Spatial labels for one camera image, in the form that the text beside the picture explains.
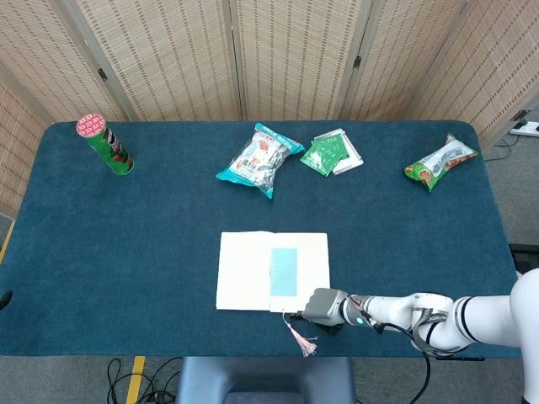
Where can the dark teal table cloth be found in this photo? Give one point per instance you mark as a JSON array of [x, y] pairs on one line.
[[126, 252]]

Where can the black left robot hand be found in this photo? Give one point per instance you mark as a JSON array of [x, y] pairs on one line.
[[6, 299]]

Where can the teal silver snack bag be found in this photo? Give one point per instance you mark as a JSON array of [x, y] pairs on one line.
[[257, 162]]

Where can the white plastic frame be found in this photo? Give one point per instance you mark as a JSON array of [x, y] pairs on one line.
[[353, 162]]

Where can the green noodle snack bag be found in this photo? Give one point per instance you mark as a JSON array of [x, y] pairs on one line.
[[438, 164]]

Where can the green Pringles can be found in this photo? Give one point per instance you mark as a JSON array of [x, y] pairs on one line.
[[111, 149]]

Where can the teal cream bookmark pink tassel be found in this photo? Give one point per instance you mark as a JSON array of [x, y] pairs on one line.
[[284, 271]]

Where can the white notebook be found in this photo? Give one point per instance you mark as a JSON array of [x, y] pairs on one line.
[[240, 273]]

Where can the black equipment box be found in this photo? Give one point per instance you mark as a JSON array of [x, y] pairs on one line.
[[524, 254]]

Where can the woven bamboo folding screen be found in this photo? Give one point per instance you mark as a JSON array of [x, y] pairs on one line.
[[168, 63]]

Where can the green paper packet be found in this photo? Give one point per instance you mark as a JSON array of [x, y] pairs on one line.
[[324, 153]]

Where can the white power strip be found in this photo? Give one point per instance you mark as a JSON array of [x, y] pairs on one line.
[[526, 127]]

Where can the dark metal screen hinge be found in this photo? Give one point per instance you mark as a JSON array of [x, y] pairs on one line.
[[102, 74], [520, 115], [357, 62]]

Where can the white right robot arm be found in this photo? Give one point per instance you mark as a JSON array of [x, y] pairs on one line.
[[421, 311]]

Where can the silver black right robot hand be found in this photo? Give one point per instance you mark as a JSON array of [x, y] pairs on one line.
[[324, 305]]

